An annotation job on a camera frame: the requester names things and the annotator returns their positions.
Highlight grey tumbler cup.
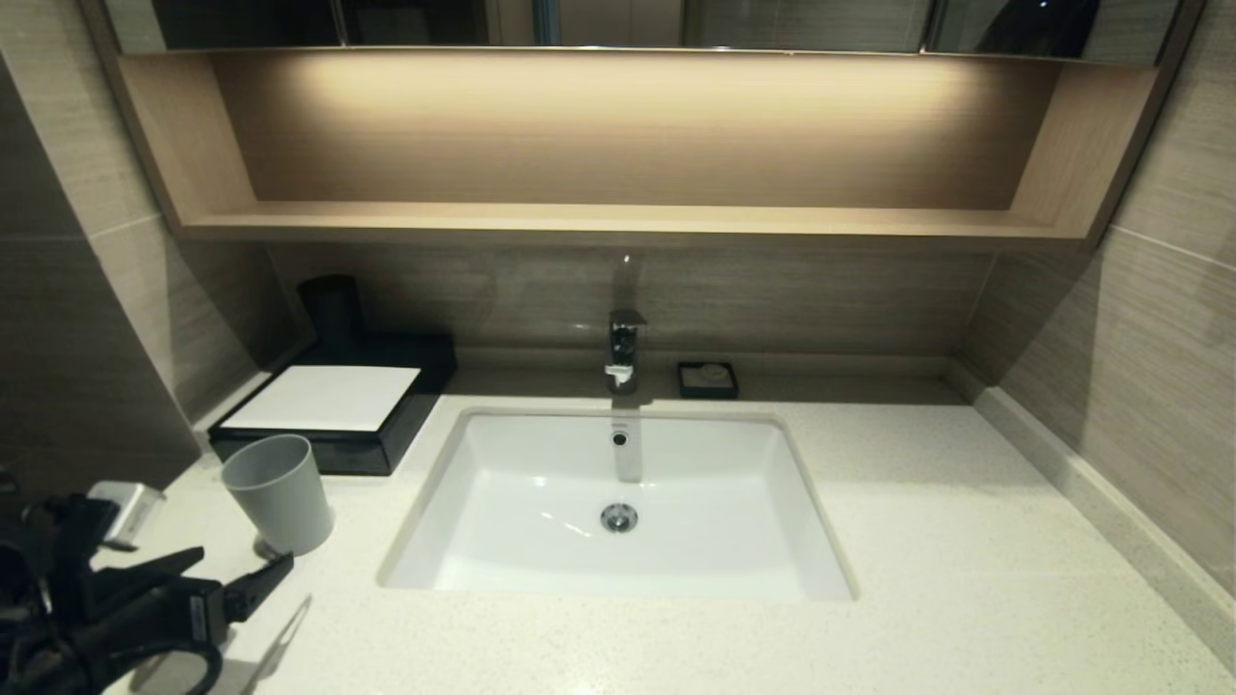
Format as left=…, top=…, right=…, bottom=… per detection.
left=221, top=434, right=335, bottom=559

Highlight black box drawer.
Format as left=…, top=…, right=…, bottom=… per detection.
left=211, top=430, right=389, bottom=476

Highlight black tray box white lid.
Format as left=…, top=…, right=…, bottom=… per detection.
left=208, top=333, right=458, bottom=476

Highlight white ceramic sink basin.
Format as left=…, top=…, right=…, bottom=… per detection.
left=377, top=405, right=858, bottom=604

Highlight black cylindrical cup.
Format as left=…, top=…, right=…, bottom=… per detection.
left=297, top=274, right=366, bottom=353

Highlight chrome sink faucet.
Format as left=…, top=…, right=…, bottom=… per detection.
left=604, top=309, right=648, bottom=395

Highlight black soap dish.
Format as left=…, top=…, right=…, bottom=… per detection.
left=676, top=360, right=741, bottom=400

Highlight mirror cabinet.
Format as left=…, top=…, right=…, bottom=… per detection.
left=101, top=0, right=1184, bottom=64

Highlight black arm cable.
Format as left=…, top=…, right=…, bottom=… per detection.
left=106, top=642, right=225, bottom=695

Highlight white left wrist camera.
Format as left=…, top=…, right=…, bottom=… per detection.
left=87, top=481, right=167, bottom=553

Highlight wooden wall shelf niche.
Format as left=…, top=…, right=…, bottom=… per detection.
left=82, top=48, right=1208, bottom=252

